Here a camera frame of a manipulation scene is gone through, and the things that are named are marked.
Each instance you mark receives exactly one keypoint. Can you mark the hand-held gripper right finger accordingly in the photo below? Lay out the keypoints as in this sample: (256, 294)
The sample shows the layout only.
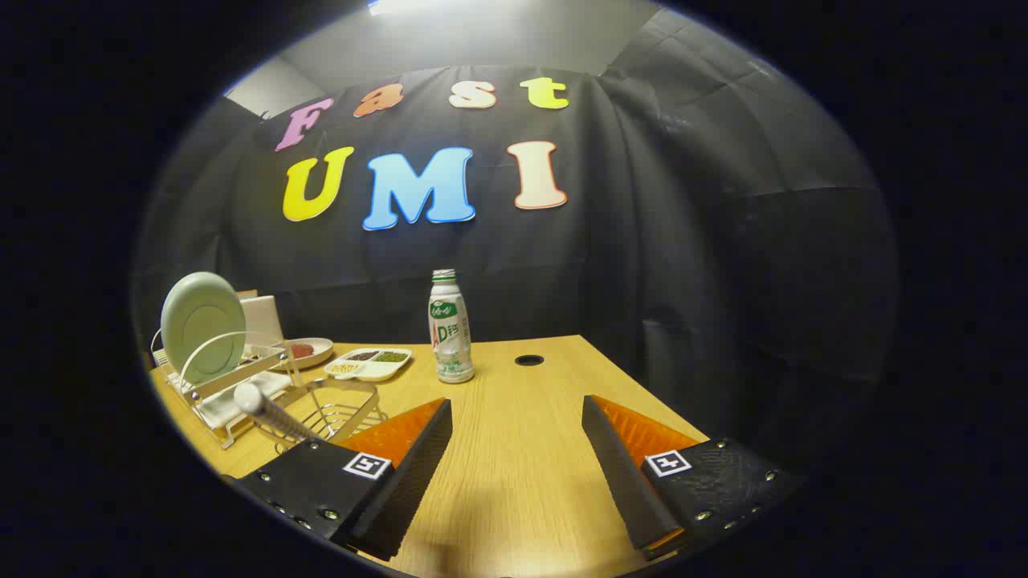
(626, 482)

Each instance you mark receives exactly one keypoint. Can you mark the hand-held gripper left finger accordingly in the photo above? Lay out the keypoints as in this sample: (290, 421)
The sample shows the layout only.
(405, 482)

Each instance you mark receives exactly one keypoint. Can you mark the pale green plate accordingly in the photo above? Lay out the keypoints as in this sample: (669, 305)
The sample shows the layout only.
(201, 321)

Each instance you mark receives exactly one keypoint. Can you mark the beige round plate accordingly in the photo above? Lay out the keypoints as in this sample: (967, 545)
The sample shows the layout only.
(321, 347)

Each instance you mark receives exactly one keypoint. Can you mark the white divided tray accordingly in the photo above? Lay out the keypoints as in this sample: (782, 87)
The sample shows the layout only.
(369, 365)

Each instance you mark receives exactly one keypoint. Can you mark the white drink bottle green label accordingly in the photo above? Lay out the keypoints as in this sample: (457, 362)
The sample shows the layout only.
(450, 337)

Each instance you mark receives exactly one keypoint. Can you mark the brown meat piece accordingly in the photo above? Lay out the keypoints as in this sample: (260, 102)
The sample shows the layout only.
(302, 351)

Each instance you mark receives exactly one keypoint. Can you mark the white toaster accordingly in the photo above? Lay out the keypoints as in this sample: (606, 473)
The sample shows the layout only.
(262, 321)

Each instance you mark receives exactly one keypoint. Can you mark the black backdrop cloth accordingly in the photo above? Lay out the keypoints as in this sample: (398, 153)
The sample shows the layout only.
(642, 241)

